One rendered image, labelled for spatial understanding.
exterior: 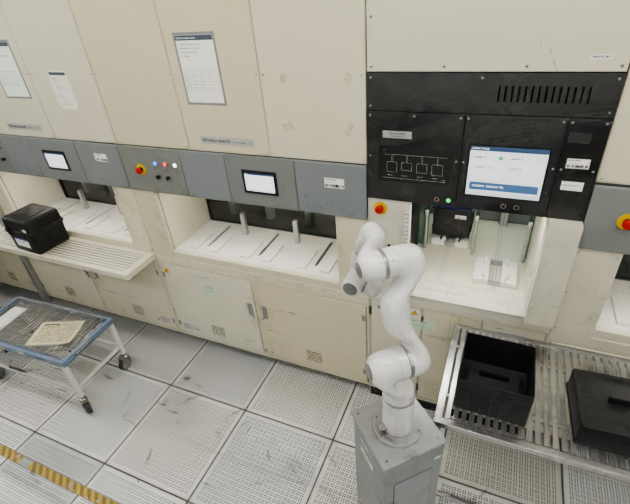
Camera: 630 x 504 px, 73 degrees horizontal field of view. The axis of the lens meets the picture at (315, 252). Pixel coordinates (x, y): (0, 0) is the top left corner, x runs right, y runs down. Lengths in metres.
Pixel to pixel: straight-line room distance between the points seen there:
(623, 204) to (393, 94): 0.95
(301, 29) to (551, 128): 1.03
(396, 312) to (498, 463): 1.52
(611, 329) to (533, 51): 1.26
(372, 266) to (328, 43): 0.96
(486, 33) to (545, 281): 1.02
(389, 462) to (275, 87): 1.60
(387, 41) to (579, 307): 1.39
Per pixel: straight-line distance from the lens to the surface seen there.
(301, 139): 2.05
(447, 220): 2.60
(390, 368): 1.52
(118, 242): 3.28
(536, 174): 1.89
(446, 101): 1.82
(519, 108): 1.81
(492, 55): 1.77
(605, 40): 1.78
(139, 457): 2.98
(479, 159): 1.87
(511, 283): 2.40
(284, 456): 2.72
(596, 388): 2.07
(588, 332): 2.32
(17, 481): 3.26
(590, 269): 2.11
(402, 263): 1.36
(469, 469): 2.72
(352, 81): 1.89
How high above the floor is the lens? 2.31
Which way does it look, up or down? 33 degrees down
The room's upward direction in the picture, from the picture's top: 5 degrees counter-clockwise
